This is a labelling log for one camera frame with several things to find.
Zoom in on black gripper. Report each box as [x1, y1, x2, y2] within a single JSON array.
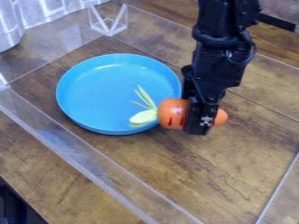
[[181, 42, 252, 136]]

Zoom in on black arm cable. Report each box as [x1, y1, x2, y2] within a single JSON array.
[[227, 27, 257, 67]]

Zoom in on clear acrylic corner bracket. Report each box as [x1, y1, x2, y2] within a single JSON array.
[[88, 4, 126, 37]]

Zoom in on white patterned curtain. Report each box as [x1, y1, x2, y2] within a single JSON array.
[[0, 0, 110, 53]]

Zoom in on orange toy carrot green leaves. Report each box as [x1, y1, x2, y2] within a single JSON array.
[[128, 84, 229, 130]]

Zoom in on round blue plastic tray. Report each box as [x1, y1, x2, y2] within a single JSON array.
[[56, 53, 181, 136]]

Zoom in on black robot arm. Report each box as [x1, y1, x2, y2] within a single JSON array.
[[181, 0, 261, 136]]

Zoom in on clear acrylic front barrier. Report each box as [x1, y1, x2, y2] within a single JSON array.
[[0, 74, 202, 224]]

